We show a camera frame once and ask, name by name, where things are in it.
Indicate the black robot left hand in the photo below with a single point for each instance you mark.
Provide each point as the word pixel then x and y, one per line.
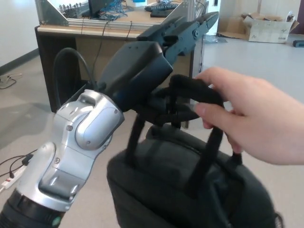
pixel 137 66

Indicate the person's bare hand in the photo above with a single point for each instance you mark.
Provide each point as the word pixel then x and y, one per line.
pixel 249 107

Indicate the black lunch bag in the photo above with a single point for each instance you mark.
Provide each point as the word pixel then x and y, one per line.
pixel 166 178

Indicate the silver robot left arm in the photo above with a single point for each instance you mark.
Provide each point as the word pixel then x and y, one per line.
pixel 71 142

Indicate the flat black device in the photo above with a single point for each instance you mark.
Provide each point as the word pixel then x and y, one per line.
pixel 160 13

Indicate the black keyboard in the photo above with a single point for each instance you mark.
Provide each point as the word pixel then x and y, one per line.
pixel 161 7

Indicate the white box with fiducial tag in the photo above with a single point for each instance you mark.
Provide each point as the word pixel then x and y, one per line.
pixel 139 1

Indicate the black monitor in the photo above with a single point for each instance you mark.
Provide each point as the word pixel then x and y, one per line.
pixel 97 6

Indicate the clear plastic bag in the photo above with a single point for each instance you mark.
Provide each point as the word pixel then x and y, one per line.
pixel 215 39

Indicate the white open cardboard box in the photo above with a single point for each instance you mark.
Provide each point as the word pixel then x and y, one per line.
pixel 268 32

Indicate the dark blue block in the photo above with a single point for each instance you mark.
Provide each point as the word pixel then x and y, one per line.
pixel 299 44

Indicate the flattened brown cardboard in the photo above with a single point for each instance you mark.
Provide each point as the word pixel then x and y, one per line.
pixel 231 27

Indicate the row of metal connectors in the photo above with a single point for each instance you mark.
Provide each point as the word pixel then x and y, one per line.
pixel 71 10

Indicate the dark desk with beige top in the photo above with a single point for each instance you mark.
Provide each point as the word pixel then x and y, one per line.
pixel 47 59

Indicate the black power adapter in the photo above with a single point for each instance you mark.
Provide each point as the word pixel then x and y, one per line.
pixel 27 159

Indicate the white power strip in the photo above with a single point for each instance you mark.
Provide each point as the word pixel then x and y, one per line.
pixel 12 179

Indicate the aluminium profile frame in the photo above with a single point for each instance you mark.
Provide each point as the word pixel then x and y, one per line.
pixel 54 14

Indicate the wall switch panel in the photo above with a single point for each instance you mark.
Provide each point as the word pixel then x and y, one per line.
pixel 215 2

